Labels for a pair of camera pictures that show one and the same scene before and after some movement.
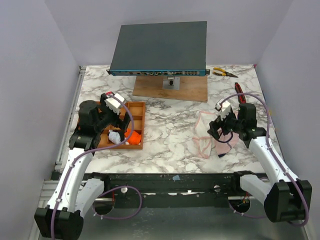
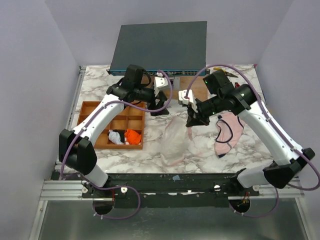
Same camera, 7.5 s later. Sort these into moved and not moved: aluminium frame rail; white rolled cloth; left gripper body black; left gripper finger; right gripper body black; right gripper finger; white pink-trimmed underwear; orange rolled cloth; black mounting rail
Moved: right gripper body black; white pink-trimmed underwear; right gripper finger; left gripper body black; left gripper finger
Not moved: white rolled cloth; aluminium frame rail; orange rolled cloth; black mounting rail
